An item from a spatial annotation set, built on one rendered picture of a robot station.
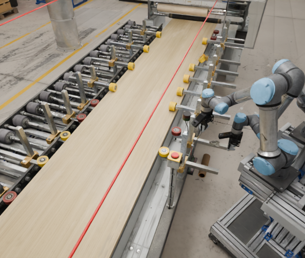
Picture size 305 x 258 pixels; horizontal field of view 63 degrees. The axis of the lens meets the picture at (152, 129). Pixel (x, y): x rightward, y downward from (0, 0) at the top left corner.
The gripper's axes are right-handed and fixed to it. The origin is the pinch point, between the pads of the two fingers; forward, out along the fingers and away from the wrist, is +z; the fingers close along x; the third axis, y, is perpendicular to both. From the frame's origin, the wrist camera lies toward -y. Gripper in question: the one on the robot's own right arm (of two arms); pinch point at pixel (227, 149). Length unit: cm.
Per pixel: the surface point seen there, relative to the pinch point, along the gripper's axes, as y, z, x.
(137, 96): -91, -7, 34
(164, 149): -45, -8, -25
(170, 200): -30, 4, -57
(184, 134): -30, -34, -31
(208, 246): 5, 83, -42
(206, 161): -15, 75, 49
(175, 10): -115, -22, 250
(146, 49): -115, -13, 123
